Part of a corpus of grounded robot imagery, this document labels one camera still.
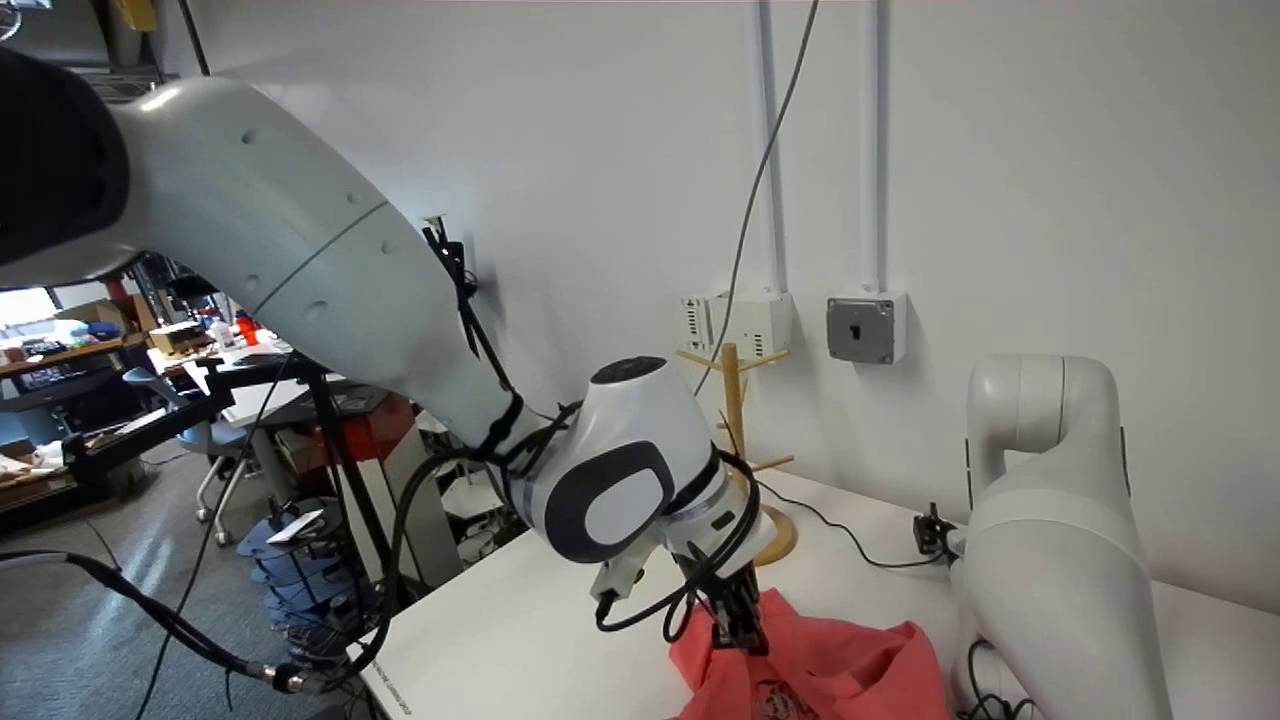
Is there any salmon pink sweatshirt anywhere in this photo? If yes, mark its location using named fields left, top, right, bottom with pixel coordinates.
left=667, top=586, right=952, bottom=720

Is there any grey wall outlet box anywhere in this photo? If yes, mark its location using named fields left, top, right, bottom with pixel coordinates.
left=828, top=296, right=901, bottom=363

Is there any thin black cord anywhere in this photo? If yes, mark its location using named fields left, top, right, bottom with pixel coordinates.
left=755, top=477, right=936, bottom=576

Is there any grey hanging cable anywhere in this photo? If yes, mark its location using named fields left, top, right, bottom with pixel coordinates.
left=692, top=0, right=828, bottom=401

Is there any black power plug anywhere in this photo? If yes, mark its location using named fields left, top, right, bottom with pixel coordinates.
left=912, top=506, right=954, bottom=564

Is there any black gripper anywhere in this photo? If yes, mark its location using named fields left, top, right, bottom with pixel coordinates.
left=698, top=567, right=766, bottom=654

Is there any wooden mug tree stand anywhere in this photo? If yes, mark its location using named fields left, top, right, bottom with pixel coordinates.
left=675, top=343, right=801, bottom=567

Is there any white wall junction box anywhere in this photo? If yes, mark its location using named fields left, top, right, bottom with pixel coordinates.
left=726, top=292, right=797, bottom=361

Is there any white wall socket box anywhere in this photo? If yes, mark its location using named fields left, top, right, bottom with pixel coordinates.
left=683, top=292, right=726, bottom=353

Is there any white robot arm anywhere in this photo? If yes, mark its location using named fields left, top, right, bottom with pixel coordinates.
left=0, top=47, right=770, bottom=654

